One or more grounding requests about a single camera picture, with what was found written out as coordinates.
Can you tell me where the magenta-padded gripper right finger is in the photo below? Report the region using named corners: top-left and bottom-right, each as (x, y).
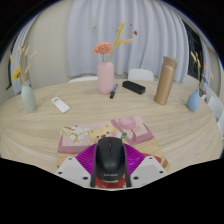
top-left (123, 143), bottom-right (169, 189)

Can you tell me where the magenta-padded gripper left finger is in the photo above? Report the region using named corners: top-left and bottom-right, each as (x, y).
top-left (55, 143), bottom-right (99, 189)

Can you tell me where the black computer mouse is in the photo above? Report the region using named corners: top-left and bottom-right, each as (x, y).
top-left (94, 136), bottom-right (127, 183)

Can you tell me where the cartoon print mouse pad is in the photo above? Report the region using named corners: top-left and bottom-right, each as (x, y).
top-left (56, 116), bottom-right (170, 189)

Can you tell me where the white remote control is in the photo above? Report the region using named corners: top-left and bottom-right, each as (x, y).
top-left (51, 96), bottom-right (71, 114)

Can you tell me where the blue vase with dried flowers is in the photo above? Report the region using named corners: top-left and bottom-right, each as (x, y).
top-left (186, 50), bottom-right (214, 113)

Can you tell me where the black rectangular case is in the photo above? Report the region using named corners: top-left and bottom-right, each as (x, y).
top-left (121, 80), bottom-right (147, 95)

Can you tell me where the green vase with yellow flowers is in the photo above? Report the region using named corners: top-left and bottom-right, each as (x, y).
top-left (9, 44), bottom-right (38, 113)

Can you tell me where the blue marker pen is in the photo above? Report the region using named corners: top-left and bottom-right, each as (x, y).
top-left (109, 83), bottom-right (119, 100)

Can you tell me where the tan thermos bottle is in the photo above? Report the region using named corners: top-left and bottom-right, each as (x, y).
top-left (153, 55), bottom-right (179, 106)

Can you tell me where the white chair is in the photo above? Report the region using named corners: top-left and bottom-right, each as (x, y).
top-left (68, 76), bottom-right (99, 84)
top-left (127, 68), bottom-right (155, 82)

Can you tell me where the pink vase with orange flowers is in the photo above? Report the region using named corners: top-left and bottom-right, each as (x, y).
top-left (92, 21), bottom-right (139, 95)

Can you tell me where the narrow white curtain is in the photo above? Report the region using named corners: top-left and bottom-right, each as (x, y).
top-left (11, 16), bottom-right (39, 96)
top-left (199, 43), bottom-right (213, 93)

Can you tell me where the dark window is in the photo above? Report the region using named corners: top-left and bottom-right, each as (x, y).
top-left (182, 19), bottom-right (204, 81)
top-left (5, 49), bottom-right (18, 91)

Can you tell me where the wide white curtain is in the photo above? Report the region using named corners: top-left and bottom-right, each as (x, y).
top-left (65, 0), bottom-right (190, 83)

